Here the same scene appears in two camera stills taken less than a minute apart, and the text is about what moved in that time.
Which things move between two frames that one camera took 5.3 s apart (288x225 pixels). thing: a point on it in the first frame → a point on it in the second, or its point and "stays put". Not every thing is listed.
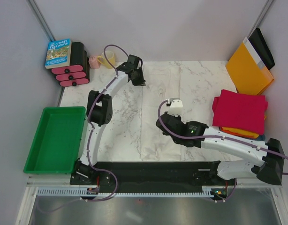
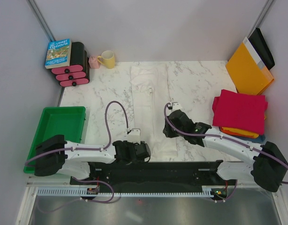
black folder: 261,47 stays put
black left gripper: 142,82 → 131,144
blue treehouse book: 58,54 stays put
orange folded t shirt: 238,132 stays put
